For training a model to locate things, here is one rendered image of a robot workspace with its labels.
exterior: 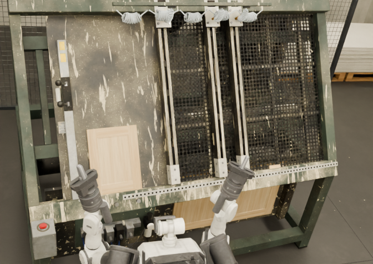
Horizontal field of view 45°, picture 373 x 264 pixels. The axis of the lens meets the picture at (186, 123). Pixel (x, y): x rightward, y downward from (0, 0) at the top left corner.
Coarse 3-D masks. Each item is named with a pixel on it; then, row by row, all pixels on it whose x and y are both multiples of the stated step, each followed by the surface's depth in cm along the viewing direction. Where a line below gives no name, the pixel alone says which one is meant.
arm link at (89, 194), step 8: (88, 176) 181; (96, 176) 182; (72, 184) 179; (80, 184) 178; (88, 184) 181; (96, 184) 184; (80, 192) 180; (88, 192) 182; (96, 192) 185; (80, 200) 183; (88, 200) 182; (96, 200) 183
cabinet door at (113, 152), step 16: (112, 128) 278; (128, 128) 282; (96, 144) 275; (112, 144) 278; (128, 144) 282; (96, 160) 275; (112, 160) 278; (128, 160) 282; (112, 176) 278; (128, 176) 282; (112, 192) 278
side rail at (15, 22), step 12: (12, 24) 254; (12, 36) 254; (12, 48) 254; (24, 60) 257; (24, 72) 256; (24, 84) 256; (24, 96) 256; (24, 108) 256; (24, 120) 256; (24, 132) 256; (24, 144) 256; (24, 156) 256; (24, 168) 257; (36, 180) 259; (36, 192) 259; (36, 204) 259
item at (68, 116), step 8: (64, 40) 266; (64, 64) 266; (64, 72) 266; (64, 112) 266; (72, 112) 267; (64, 120) 267; (72, 120) 267; (72, 128) 267; (72, 136) 267; (72, 144) 267; (72, 152) 267; (72, 160) 267; (72, 168) 267; (72, 176) 267; (72, 192) 267
